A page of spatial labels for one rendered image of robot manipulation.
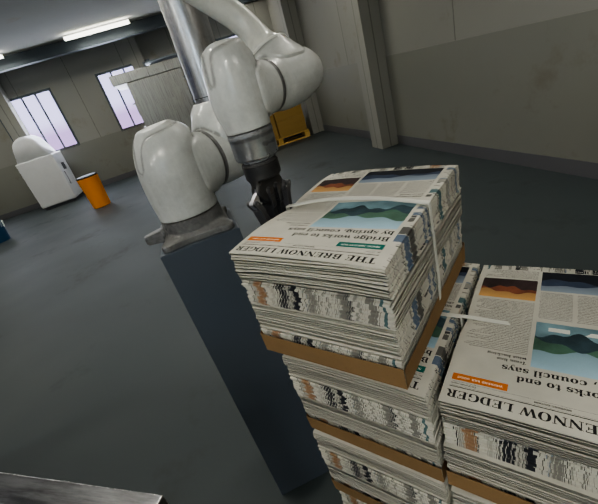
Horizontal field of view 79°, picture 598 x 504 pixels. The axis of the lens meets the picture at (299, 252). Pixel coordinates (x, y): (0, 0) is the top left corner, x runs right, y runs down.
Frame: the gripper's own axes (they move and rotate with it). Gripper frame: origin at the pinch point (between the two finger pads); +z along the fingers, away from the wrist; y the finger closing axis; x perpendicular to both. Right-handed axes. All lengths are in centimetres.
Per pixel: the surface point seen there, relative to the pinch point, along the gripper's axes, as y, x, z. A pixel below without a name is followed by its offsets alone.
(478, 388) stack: -15.1, -41.6, 13.3
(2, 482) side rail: -60, 29, 16
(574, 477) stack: -18, -53, 22
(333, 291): -19.4, -24.1, -4.7
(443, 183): 7.4, -33.0, -9.8
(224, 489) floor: -23, 49, 96
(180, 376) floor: 11, 119, 96
